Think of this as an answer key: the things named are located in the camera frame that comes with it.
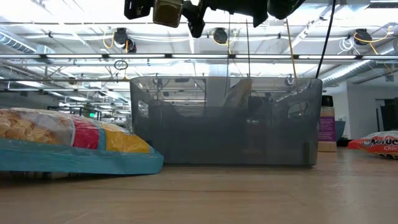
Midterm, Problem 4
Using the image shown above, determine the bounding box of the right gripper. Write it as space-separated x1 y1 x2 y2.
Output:
182 0 269 39

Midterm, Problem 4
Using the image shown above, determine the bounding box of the dark screen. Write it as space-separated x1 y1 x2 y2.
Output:
379 98 398 131

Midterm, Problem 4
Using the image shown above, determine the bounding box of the thin black hanging cable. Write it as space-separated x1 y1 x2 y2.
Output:
224 14 232 96
245 18 252 78

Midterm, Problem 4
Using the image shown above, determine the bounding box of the silver ventilation duct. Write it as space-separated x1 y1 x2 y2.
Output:
317 58 398 88

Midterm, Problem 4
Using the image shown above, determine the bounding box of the yellow hanging cable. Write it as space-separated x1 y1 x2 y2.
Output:
285 18 299 79

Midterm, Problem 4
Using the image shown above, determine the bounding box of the yellow snack packet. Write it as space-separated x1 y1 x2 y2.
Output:
223 77 253 110

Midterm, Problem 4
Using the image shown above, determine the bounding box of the translucent grey plastic bin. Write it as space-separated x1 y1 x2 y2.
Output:
129 77 323 166

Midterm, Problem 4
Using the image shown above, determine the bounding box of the black ceiling cable reel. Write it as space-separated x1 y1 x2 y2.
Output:
113 27 137 54
212 27 229 45
353 28 373 46

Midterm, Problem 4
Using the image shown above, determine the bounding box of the purple-label spice jar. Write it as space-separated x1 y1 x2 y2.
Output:
320 95 338 152

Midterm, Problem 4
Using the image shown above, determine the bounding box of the blue yellow chip bag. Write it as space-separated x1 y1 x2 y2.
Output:
0 107 165 175

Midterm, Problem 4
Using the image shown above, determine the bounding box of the orange ramen noodle packet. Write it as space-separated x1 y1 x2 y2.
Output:
347 130 398 159

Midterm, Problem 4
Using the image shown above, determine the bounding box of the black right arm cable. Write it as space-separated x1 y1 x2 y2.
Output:
315 0 337 79

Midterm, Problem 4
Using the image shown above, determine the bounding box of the green-lid dark jar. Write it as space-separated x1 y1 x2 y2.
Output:
152 0 184 29

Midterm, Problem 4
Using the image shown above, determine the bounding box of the ceiling light rail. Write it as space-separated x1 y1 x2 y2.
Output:
0 53 398 60

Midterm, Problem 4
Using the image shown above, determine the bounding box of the black hanging ring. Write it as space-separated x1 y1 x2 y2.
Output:
113 59 129 71

